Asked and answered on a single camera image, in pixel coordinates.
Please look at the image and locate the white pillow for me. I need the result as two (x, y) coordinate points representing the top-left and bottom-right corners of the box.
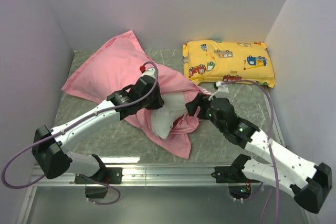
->
(151, 92), (187, 139)

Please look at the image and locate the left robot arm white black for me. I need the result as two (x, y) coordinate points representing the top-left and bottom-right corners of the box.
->
(32, 73), (164, 183)

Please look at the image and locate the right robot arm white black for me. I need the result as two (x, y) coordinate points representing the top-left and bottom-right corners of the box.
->
(186, 93), (332, 214)

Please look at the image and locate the yellow cartoon car pillow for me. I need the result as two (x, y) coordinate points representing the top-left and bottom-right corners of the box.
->
(182, 40), (275, 88)

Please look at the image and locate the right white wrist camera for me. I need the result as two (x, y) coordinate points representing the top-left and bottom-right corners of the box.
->
(208, 81), (229, 101)

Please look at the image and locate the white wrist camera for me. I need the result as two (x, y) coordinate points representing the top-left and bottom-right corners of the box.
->
(208, 81), (229, 101)
(140, 66), (156, 79)

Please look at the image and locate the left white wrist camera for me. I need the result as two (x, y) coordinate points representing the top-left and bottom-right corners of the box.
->
(140, 66), (156, 79)

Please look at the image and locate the aluminium rail frame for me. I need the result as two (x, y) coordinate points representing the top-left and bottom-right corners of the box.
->
(15, 86), (320, 224)

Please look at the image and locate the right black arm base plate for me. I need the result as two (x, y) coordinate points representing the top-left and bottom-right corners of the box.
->
(211, 165), (263, 200)

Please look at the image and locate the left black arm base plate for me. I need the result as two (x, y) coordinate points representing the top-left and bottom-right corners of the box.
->
(74, 167), (123, 200)

